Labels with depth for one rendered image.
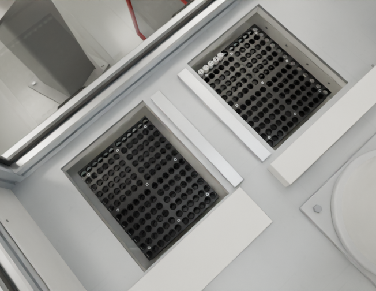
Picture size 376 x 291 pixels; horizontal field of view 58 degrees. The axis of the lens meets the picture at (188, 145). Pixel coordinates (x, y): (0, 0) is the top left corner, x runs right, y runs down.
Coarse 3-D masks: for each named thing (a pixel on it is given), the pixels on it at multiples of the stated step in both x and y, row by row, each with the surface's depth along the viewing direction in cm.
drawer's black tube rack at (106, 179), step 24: (120, 144) 71; (144, 144) 71; (168, 144) 71; (96, 168) 67; (120, 168) 67; (144, 168) 67; (168, 168) 66; (192, 168) 66; (96, 192) 66; (120, 192) 66; (144, 192) 66; (168, 192) 65; (192, 192) 68; (120, 216) 67; (144, 216) 64; (168, 216) 64; (192, 216) 67; (144, 240) 63; (168, 240) 66
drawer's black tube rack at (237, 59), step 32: (256, 32) 73; (224, 64) 75; (256, 64) 72; (288, 64) 71; (224, 96) 73; (256, 96) 70; (288, 96) 69; (320, 96) 73; (256, 128) 71; (288, 128) 68
